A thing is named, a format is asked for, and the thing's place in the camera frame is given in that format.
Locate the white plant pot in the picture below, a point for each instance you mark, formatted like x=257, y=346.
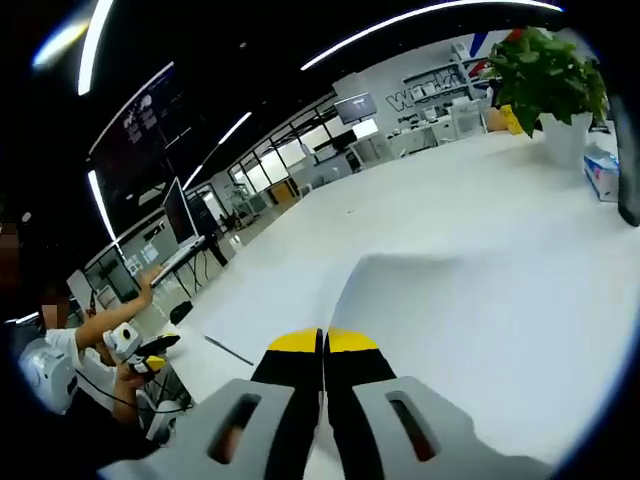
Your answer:
x=565, y=140

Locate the single white paper sheet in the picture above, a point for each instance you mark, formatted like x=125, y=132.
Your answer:
x=425, y=325

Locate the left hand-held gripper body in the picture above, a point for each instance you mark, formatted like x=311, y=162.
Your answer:
x=125, y=340

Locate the blue and white tissue box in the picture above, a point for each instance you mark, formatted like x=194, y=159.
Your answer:
x=602, y=175

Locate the white chest-worn device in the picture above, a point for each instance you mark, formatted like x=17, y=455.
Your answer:
x=47, y=375

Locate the small bright white screen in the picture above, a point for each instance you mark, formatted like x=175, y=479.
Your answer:
x=366, y=130

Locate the white mesh office chair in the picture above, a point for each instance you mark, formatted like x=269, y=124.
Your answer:
x=467, y=119

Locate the small grey wall monitor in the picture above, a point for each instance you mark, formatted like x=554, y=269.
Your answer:
x=356, y=107

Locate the black chair backrest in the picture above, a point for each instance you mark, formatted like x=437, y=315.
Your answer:
x=627, y=175

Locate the green leafy plant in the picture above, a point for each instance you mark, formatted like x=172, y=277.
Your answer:
x=545, y=70

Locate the silver laptop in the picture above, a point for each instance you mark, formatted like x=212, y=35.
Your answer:
x=180, y=220

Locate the black laptop stand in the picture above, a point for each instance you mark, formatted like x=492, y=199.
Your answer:
x=205, y=260

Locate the yellow cup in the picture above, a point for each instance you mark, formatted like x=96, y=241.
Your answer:
x=511, y=120

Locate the white ceiling light strip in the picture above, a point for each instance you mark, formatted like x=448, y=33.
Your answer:
x=235, y=127
x=400, y=25
x=95, y=45
x=100, y=200

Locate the person's black shirt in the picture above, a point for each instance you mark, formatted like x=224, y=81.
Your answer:
x=75, y=450

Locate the white wall shelf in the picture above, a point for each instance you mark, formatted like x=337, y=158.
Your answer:
x=437, y=77

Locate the person's left hand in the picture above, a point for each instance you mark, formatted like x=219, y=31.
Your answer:
x=125, y=382

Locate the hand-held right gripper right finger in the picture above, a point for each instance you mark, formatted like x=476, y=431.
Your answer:
x=380, y=430

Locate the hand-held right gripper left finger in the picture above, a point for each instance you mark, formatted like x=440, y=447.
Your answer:
x=240, y=430

